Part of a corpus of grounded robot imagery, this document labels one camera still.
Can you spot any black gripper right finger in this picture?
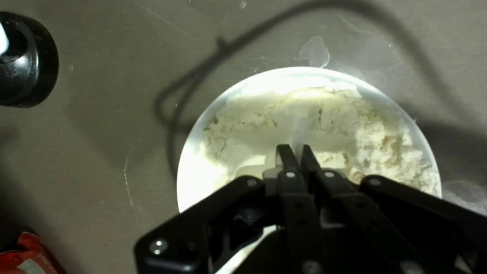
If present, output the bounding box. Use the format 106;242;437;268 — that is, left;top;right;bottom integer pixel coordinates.
301;144;487;274

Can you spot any white bowl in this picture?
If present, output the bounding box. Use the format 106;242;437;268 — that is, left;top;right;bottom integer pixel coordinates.
175;65;444;214

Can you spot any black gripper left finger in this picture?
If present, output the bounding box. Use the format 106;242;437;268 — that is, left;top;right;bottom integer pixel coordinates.
134;143;325;274

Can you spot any black whey protein bag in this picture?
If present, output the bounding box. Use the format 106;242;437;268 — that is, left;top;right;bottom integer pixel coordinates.
0;230;67;274

